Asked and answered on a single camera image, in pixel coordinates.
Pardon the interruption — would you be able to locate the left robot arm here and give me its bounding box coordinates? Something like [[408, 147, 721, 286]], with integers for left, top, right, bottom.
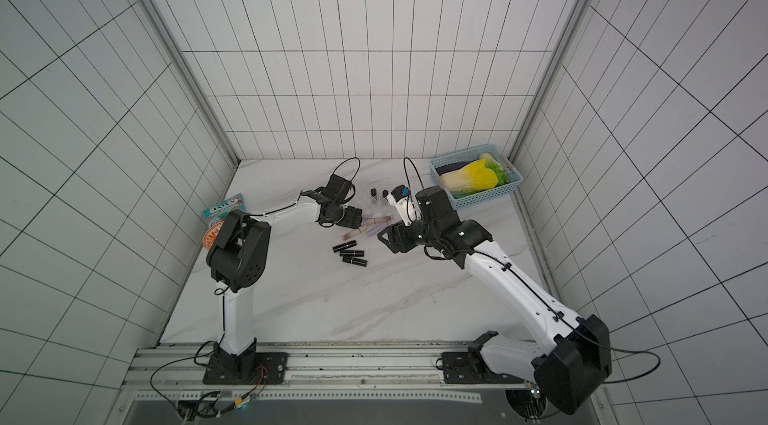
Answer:
[[206, 174, 362, 367]]

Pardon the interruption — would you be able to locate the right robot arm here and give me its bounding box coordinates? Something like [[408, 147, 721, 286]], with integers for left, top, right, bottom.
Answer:
[[378, 185, 612, 415]]

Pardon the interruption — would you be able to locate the clear acrylic lipstick organizer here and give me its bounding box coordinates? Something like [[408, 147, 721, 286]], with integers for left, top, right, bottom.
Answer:
[[351, 182, 397, 220]]

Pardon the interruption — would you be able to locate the lilac lip gloss tube lower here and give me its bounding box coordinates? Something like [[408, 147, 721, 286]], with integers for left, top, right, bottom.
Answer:
[[366, 223, 388, 237]]

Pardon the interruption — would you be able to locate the black lipstick lowest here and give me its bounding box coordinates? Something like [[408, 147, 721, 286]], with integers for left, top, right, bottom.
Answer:
[[342, 256, 367, 267]]

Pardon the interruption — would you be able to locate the teal plastic basket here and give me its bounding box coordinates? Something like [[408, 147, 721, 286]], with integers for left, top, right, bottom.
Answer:
[[430, 144, 524, 209]]

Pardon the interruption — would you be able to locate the dark purple toy eggplant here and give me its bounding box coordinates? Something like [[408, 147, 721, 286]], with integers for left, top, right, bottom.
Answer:
[[435, 162, 469, 176]]

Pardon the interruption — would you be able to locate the green candy packet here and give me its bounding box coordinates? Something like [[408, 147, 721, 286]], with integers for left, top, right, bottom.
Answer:
[[203, 194, 245, 228]]

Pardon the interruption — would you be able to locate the orange patterned cup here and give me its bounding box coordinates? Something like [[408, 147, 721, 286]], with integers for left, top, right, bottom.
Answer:
[[202, 221, 223, 250]]

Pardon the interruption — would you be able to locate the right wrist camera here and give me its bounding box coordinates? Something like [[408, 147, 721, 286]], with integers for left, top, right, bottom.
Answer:
[[387, 185, 420, 226]]

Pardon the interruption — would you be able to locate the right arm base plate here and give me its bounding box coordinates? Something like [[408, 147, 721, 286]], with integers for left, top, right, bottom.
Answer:
[[435, 352, 523, 385]]

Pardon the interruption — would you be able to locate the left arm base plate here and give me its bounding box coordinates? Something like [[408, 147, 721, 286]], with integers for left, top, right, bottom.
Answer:
[[202, 351, 289, 386]]

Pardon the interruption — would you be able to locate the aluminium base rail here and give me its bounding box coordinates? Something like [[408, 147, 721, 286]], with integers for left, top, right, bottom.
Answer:
[[123, 341, 550, 404]]

